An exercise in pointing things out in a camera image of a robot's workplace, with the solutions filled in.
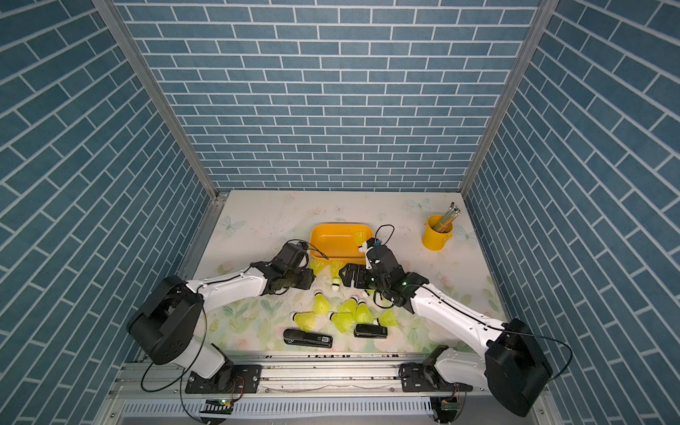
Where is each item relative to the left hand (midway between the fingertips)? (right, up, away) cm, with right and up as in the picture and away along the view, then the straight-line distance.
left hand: (315, 278), depth 91 cm
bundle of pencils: (+49, +23, +3) cm, 54 cm away
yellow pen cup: (+43, +13, +6) cm, 45 cm away
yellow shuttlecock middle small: (+12, -8, -5) cm, 15 cm away
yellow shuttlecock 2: (+16, +13, +11) cm, 23 cm away
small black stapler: (+18, -14, -10) cm, 25 cm away
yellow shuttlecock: (+7, 0, +1) cm, 7 cm away
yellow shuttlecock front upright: (+16, -11, -6) cm, 21 cm away
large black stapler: (-1, -15, -13) cm, 20 cm away
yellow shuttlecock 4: (-2, -12, -8) cm, 14 cm away
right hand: (+13, +3, -10) cm, 16 cm away
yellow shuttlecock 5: (+10, -12, -8) cm, 17 cm away
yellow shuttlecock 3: (+3, -9, -4) cm, 10 cm away
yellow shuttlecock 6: (+24, -10, -10) cm, 28 cm away
